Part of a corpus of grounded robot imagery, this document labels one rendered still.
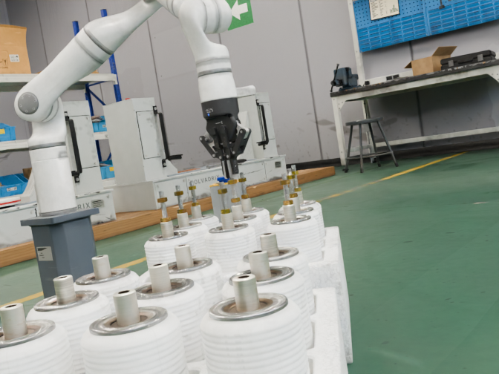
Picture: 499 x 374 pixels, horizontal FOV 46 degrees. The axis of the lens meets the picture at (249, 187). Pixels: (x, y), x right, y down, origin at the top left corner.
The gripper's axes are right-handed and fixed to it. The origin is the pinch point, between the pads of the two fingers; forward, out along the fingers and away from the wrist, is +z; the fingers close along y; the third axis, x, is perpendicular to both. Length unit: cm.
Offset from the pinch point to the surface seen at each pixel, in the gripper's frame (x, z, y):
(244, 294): -51, 9, 45
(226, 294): -45, 11, 37
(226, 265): -14.3, 16.4, 8.1
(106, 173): 323, 7, -478
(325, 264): -7.6, 17.9, 24.9
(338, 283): -6.8, 21.4, 26.4
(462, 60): 424, -43, -99
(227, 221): -10.8, 9.1, 6.9
